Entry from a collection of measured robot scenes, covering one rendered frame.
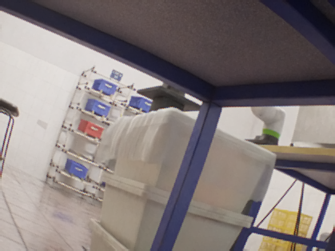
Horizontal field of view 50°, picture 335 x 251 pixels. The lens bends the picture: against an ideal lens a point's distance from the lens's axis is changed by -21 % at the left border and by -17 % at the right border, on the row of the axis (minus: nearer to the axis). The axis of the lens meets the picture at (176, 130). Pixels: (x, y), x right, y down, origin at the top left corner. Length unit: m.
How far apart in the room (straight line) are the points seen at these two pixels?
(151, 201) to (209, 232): 0.22
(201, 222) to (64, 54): 5.60
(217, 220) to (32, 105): 5.38
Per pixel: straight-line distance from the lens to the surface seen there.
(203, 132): 1.03
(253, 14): 0.63
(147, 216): 1.26
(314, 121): 1.60
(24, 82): 6.50
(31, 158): 6.51
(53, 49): 6.67
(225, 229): 1.37
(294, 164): 1.63
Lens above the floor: 0.42
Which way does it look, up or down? 10 degrees up
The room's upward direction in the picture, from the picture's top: 19 degrees clockwise
